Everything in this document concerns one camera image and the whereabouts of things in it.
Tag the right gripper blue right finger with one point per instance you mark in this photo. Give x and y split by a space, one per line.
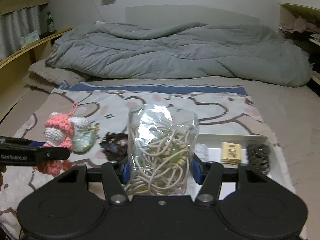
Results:
198 170

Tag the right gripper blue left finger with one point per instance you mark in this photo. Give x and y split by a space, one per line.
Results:
125 172

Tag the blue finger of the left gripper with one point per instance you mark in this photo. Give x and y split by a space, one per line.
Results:
41 153

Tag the pink crochet bunny doll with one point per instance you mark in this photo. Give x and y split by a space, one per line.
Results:
59 132

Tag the dark brown crochet pouch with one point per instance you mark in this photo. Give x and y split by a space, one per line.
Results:
114 146

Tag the yellow tissue pack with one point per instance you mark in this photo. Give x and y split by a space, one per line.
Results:
231 153

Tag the blue floral satin pouch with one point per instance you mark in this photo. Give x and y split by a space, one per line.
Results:
85 138

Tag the clear bag of cords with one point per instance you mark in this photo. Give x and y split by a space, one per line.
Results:
161 143

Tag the dark brown hair claw clip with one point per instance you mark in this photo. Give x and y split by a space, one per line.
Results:
258 157

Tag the person's left hand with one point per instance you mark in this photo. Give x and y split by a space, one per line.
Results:
3 169

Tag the white grey yarn ball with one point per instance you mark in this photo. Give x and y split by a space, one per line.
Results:
201 150

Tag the beige folded fleece blanket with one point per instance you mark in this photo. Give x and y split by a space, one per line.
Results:
47 78

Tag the wooden bedside shelf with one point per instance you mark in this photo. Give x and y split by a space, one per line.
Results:
15 67

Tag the tissue box on shelf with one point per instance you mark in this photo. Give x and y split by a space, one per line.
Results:
30 38

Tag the dark glass bottle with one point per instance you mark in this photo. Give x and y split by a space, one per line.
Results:
50 23

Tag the grey corrugated curtain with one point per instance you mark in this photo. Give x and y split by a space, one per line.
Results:
14 26

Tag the grey quilted duvet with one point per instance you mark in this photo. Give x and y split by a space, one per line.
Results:
182 51

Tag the pink clothes in wardrobe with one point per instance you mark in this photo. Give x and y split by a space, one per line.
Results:
299 25

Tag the open wooden wardrobe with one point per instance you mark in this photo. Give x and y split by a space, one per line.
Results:
307 41

